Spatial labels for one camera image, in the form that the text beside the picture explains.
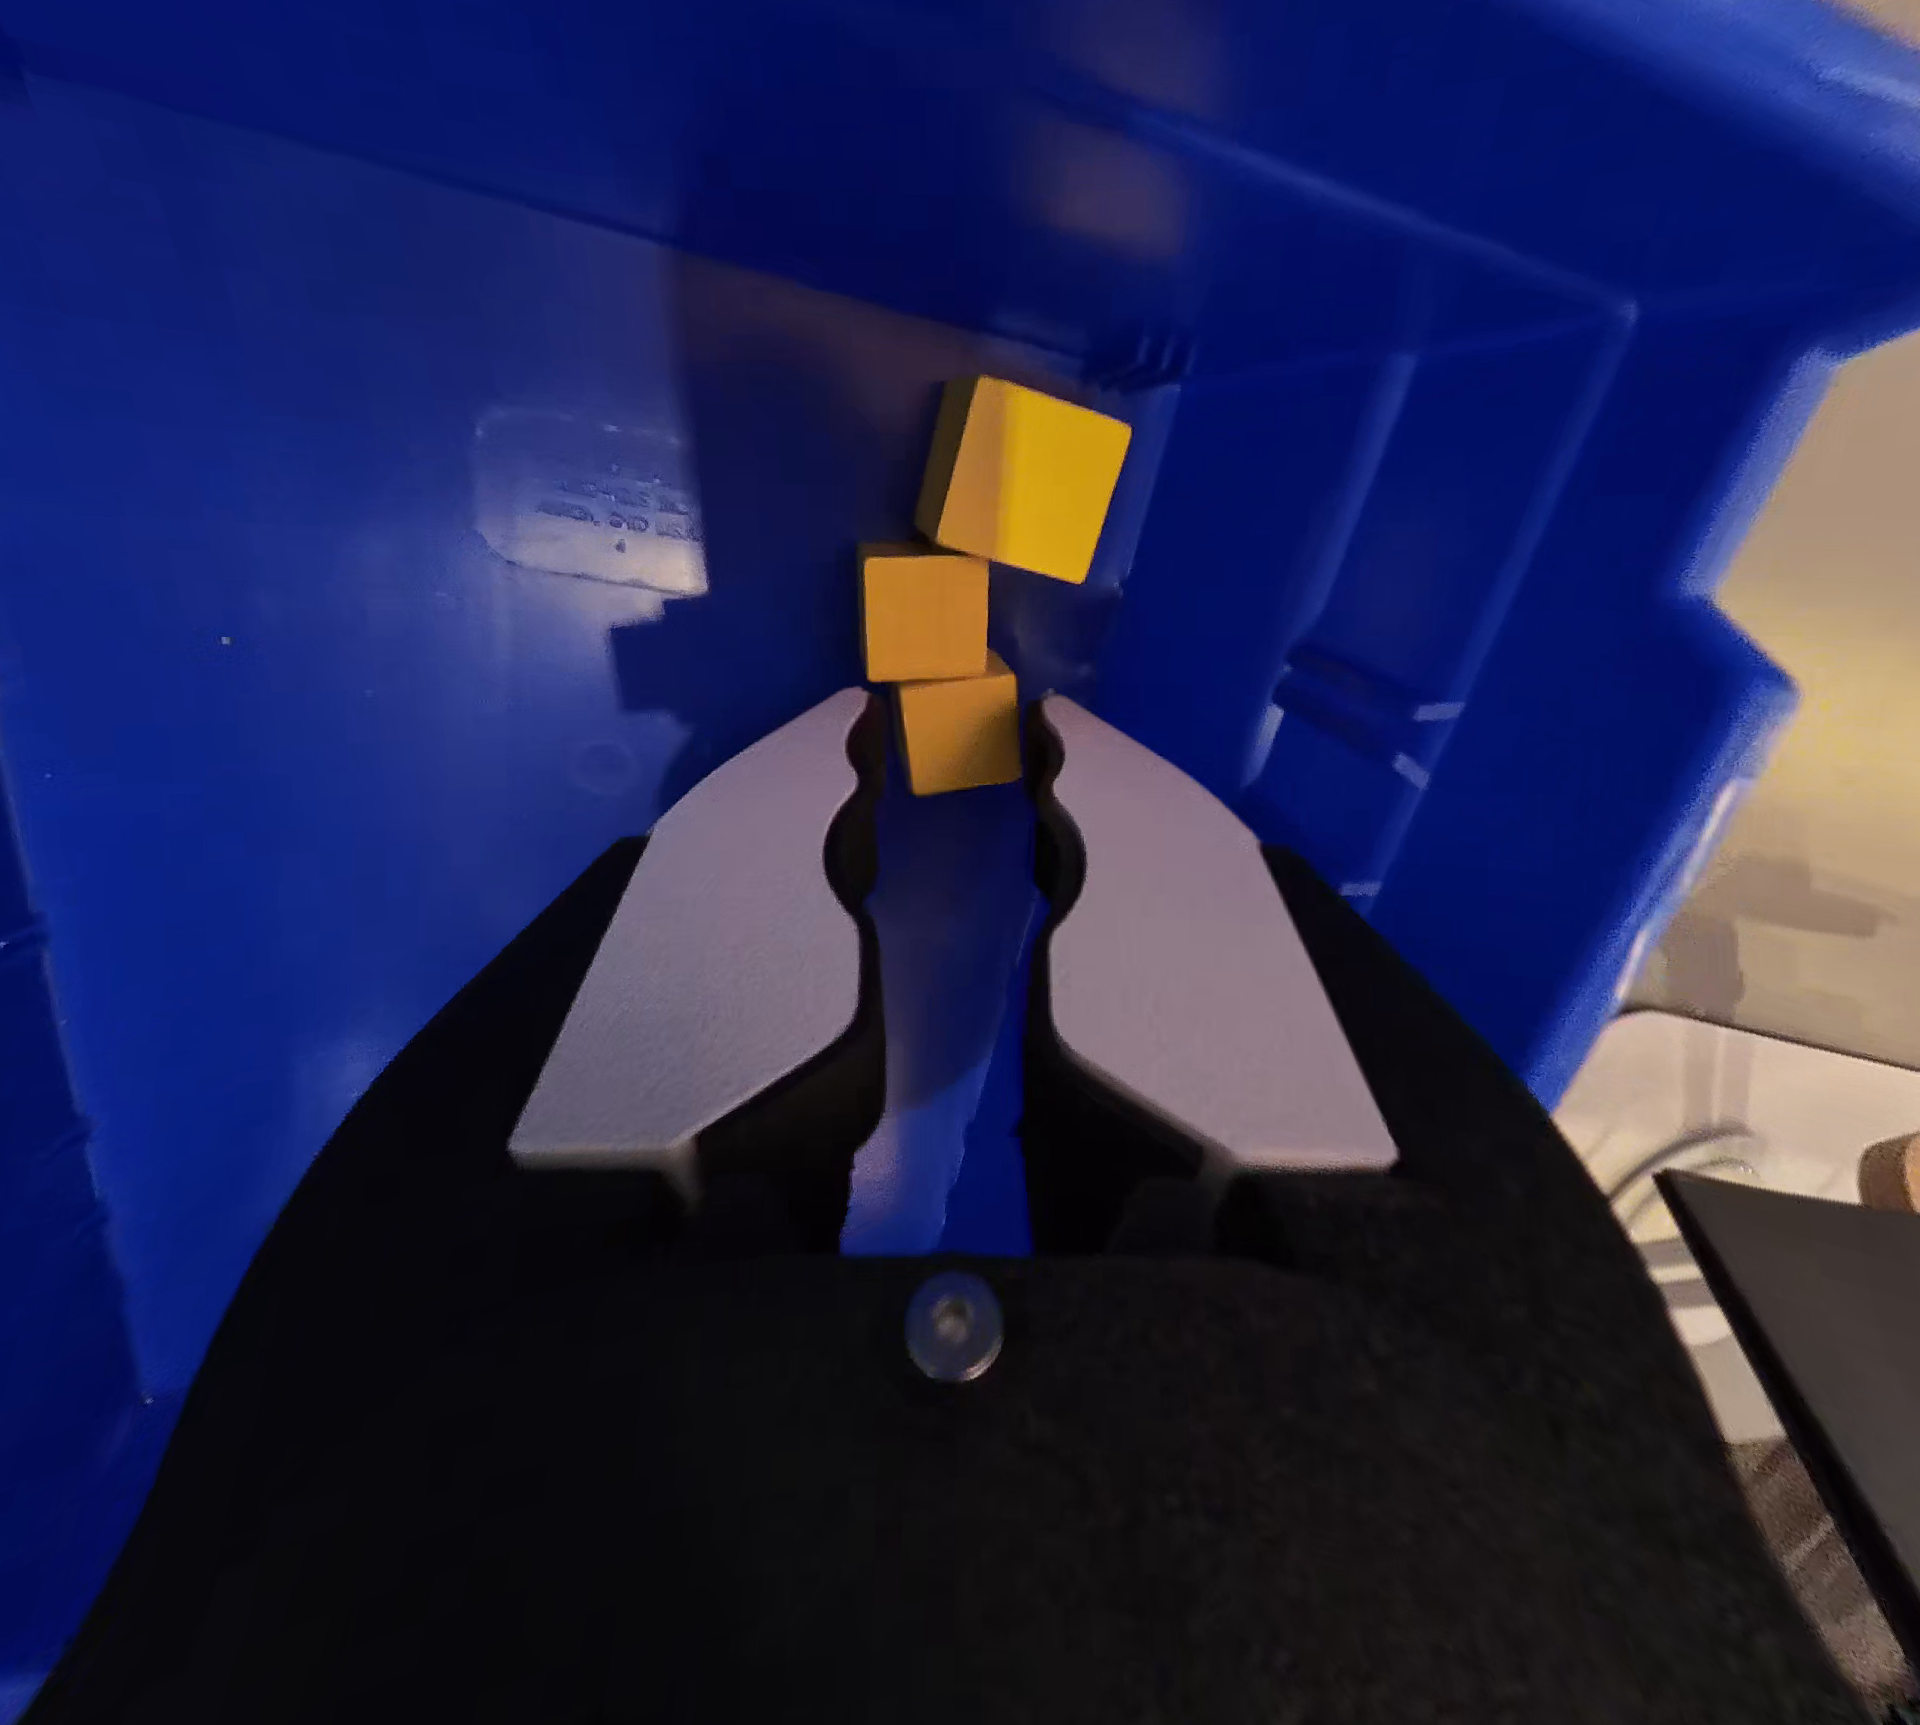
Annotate instruction sheet on wooden stand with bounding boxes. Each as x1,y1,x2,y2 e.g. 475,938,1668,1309
1553,1004,1920,1404

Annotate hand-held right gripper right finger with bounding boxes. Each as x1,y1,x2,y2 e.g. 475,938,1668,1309
1024,691,1402,1208

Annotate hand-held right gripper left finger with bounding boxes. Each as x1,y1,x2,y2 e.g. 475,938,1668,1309
506,685,891,1204

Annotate yellow wooden cube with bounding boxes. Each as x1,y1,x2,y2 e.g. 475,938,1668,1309
913,373,1138,586
888,648,1027,801
859,537,995,685

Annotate blue plastic bin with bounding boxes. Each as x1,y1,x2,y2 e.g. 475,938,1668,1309
0,0,1920,1682

